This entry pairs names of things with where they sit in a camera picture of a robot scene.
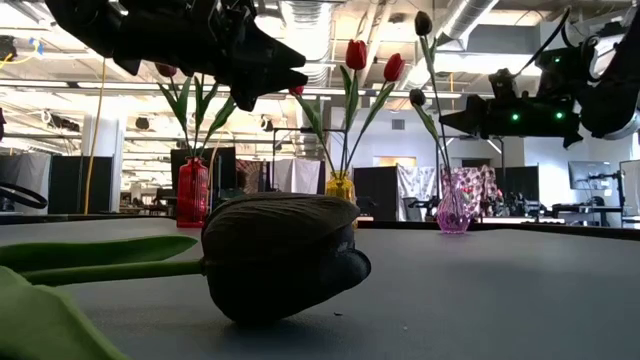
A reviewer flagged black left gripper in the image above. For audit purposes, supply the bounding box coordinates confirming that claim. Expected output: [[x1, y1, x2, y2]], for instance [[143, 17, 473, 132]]
[[112, 0, 309, 112]]

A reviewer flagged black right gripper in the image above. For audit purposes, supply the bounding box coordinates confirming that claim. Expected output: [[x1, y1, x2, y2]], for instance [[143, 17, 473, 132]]
[[439, 67, 584, 150]]

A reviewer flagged black artificial tulip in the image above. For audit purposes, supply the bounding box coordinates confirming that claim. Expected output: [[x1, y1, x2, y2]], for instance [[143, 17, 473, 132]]
[[413, 10, 453, 174], [0, 192, 372, 360], [408, 88, 451, 174]]

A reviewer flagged bright red artificial tulip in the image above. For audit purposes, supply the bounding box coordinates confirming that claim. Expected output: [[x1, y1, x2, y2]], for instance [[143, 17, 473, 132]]
[[288, 84, 342, 176], [339, 39, 369, 176], [344, 52, 407, 176]]

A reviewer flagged purple glass vase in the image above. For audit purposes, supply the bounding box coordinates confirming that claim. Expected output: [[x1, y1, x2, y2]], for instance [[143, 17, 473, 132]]
[[435, 167, 472, 235]]

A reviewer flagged yellow glass vase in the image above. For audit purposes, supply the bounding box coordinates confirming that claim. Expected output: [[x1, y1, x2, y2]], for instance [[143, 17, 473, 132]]
[[325, 170, 357, 204]]

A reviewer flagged red glass vase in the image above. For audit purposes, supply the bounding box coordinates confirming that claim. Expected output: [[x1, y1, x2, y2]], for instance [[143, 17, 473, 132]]
[[175, 157, 210, 229]]

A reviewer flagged purple floral cloth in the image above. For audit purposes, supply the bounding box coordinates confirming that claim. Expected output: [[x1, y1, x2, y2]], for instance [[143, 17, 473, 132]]
[[442, 165, 504, 219]]

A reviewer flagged white patterned cloth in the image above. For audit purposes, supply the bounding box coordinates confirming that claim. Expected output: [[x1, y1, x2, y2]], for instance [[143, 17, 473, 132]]
[[397, 165, 439, 221]]

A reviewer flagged black computer monitor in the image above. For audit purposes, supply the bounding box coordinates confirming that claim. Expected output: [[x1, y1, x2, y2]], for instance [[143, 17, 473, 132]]
[[170, 147, 237, 199]]

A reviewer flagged white hanging cloth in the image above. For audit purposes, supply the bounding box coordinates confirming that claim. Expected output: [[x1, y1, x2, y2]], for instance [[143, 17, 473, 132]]
[[272, 158, 322, 194]]

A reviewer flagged black divider panel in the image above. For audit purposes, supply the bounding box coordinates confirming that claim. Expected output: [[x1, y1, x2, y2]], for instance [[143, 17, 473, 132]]
[[353, 165, 400, 221]]

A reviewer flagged grey desk monitor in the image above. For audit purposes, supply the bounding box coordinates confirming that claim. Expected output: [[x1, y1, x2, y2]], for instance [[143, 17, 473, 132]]
[[568, 160, 612, 191]]

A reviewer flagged black office desk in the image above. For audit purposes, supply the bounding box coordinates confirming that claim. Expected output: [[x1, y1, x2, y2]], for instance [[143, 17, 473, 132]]
[[549, 202, 626, 227]]

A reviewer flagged white board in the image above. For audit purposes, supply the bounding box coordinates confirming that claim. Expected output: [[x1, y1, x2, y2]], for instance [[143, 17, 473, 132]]
[[619, 158, 640, 217]]

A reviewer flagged white building column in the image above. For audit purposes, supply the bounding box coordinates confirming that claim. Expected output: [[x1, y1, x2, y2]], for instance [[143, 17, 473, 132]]
[[81, 114, 125, 201]]

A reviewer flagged black partition panel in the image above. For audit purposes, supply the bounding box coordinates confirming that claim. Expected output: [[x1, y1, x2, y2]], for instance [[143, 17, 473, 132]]
[[47, 155, 114, 215]]

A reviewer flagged grey curtain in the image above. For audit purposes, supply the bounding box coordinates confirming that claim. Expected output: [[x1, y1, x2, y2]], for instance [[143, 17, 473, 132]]
[[0, 152, 51, 211]]

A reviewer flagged silver ribbed ceiling duct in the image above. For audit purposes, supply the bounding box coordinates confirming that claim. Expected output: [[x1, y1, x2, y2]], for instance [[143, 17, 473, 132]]
[[279, 0, 335, 87]]

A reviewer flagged black metal frame stand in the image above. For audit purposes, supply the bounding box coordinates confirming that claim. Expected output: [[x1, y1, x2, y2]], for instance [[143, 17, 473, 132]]
[[271, 127, 347, 194]]

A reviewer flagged smooth grey ceiling duct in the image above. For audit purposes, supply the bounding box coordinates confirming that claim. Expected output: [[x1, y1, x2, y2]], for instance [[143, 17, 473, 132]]
[[399, 0, 501, 91]]

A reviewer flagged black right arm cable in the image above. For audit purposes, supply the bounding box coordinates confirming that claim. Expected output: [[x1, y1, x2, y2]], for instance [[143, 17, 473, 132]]
[[517, 5, 572, 77]]

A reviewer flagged hanging yellow cable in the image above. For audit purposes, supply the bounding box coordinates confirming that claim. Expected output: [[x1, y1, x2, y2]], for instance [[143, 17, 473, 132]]
[[82, 57, 107, 215]]

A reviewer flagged black cable loop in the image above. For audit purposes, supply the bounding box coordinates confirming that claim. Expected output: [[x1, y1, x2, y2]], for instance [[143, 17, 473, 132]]
[[0, 182, 49, 211]]

